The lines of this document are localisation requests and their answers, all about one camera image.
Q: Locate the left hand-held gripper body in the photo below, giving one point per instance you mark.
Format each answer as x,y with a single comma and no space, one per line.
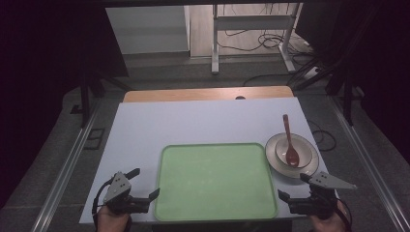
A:
118,188

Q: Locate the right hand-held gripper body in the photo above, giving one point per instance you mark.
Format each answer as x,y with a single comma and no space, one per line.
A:
322,198

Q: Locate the person's right hand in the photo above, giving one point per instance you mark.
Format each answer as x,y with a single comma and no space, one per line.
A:
328,224

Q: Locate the person's left hand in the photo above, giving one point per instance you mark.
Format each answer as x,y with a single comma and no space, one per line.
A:
111,222

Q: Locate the red-brown spoon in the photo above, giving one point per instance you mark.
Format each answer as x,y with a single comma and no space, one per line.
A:
291,156

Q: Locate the white bowl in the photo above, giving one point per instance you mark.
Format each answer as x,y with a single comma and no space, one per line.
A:
304,151

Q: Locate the white round plate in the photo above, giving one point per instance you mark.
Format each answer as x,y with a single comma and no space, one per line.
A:
277,162

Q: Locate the green plastic tray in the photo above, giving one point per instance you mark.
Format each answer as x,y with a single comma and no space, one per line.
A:
216,182

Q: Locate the white table board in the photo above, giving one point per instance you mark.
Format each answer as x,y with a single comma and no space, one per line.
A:
193,122

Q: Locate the black metal stand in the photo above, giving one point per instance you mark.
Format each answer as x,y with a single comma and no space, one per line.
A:
348,96
85,96

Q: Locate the wooden table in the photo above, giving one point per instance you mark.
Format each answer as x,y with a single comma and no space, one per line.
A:
193,94

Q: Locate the dark table hole cap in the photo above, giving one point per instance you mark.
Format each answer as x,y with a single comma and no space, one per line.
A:
240,97

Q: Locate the white power strip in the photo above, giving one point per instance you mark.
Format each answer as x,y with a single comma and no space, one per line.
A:
311,73

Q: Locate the white cabinet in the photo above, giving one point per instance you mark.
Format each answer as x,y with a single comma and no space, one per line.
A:
148,29

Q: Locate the aluminium rail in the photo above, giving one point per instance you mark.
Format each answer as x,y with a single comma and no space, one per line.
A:
367,167
61,180

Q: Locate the white metal desk frame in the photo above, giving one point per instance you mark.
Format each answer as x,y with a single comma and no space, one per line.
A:
251,22

